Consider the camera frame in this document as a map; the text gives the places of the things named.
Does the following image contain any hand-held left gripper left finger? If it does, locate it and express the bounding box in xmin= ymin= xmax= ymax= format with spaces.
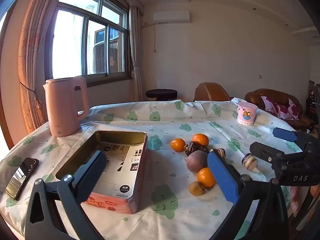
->
xmin=24 ymin=150 xmax=108 ymax=240

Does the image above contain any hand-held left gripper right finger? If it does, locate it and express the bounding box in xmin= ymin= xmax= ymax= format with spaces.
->
xmin=206 ymin=149 xmax=289 ymax=240

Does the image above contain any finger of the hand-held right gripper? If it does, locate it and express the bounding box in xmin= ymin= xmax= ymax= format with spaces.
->
xmin=272 ymin=127 xmax=320 ymax=153
xmin=249 ymin=142 xmax=308 ymax=167

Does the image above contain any medium mandarin orange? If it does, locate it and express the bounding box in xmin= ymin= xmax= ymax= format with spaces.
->
xmin=197 ymin=167 xmax=216 ymax=188

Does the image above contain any round macaron cookie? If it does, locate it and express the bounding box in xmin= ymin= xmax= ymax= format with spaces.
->
xmin=241 ymin=153 xmax=260 ymax=172

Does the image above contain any yellow-brown longan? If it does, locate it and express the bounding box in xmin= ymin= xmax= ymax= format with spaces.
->
xmin=189 ymin=181 xmax=206 ymax=196

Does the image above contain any purple passion fruit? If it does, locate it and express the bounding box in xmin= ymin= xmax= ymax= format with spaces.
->
xmin=185 ymin=150 xmax=209 ymax=173

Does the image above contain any pink metal tin box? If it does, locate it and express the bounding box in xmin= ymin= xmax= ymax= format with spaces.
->
xmin=54 ymin=130 xmax=148 ymax=215

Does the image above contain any large mandarin orange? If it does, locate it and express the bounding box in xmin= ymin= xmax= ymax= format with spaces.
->
xmin=192 ymin=133 xmax=209 ymax=147

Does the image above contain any small round orange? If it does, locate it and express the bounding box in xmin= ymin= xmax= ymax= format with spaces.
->
xmin=170 ymin=138 xmax=185 ymax=152

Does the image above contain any person's right hand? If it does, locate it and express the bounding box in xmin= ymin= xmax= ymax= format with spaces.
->
xmin=290 ymin=184 xmax=320 ymax=215

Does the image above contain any printed paper sheet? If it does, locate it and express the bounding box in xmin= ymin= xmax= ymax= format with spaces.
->
xmin=91 ymin=144 xmax=144 ymax=198

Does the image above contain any pink floral cushion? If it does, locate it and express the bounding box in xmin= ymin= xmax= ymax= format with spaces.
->
xmin=276 ymin=99 xmax=300 ymax=120
xmin=261 ymin=96 xmax=278 ymax=113

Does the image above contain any pink cartoon cup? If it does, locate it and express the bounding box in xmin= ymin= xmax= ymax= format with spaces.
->
xmin=237 ymin=102 xmax=258 ymax=126

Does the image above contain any colourful cluttered rack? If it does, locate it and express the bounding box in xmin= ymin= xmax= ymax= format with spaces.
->
xmin=305 ymin=80 xmax=320 ymax=130

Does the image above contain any brown leather sofa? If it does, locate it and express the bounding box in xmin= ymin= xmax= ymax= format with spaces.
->
xmin=245 ymin=88 xmax=315 ymax=130

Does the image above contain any pink electric kettle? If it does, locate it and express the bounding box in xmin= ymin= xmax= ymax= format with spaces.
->
xmin=42 ymin=76 xmax=90 ymax=138

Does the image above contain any black smartphone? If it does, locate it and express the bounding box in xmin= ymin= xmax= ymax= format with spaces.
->
xmin=5 ymin=157 xmax=40 ymax=201

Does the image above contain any cloud print tablecloth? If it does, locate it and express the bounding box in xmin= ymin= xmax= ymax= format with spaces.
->
xmin=0 ymin=99 xmax=308 ymax=240

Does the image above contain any brown leather chair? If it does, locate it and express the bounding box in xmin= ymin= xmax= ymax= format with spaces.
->
xmin=194 ymin=82 xmax=232 ymax=102

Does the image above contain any black round stool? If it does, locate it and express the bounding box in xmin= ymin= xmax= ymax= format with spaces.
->
xmin=146 ymin=89 xmax=178 ymax=102

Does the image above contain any pale beige curtain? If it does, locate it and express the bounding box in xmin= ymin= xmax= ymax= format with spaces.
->
xmin=129 ymin=5 xmax=144 ymax=102

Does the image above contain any sliding glass window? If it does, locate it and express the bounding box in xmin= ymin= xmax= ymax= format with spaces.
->
xmin=45 ymin=0 xmax=130 ymax=83

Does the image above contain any orange patterned curtain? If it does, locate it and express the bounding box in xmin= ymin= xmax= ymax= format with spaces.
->
xmin=17 ymin=0 xmax=75 ymax=135

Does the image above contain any white air conditioner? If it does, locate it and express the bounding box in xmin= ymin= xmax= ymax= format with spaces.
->
xmin=153 ymin=11 xmax=190 ymax=23

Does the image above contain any air conditioner hose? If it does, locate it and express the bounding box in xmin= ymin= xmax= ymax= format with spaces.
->
xmin=142 ymin=22 xmax=158 ymax=53

